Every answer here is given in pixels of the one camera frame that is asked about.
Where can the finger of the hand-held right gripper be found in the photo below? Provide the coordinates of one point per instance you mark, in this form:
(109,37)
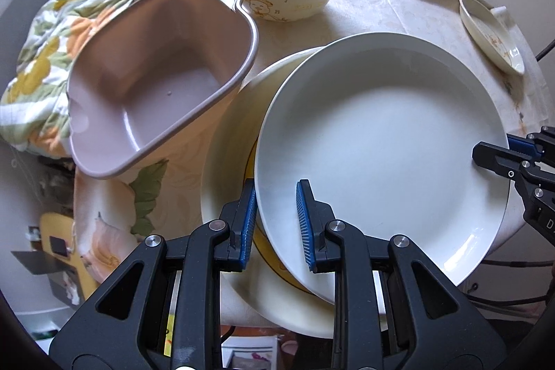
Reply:
(522,144)
(498,159)

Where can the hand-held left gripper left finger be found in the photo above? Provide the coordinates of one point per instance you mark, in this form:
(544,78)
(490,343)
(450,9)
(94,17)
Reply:
(248,222)

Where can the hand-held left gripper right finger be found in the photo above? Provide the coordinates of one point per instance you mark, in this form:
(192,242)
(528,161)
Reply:
(303,222)

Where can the white round plate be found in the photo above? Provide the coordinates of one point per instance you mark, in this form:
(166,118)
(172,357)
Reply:
(381,144)

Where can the small cream dish orange print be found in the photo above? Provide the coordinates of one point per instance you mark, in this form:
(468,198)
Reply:
(490,32)

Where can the cream patterned tablecloth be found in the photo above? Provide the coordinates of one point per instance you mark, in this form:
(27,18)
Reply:
(390,6)

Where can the yellow box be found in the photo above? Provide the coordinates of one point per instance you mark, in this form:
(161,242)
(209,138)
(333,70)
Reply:
(52,227)

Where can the floral blanket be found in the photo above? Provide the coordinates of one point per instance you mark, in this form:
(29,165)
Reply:
(47,62)

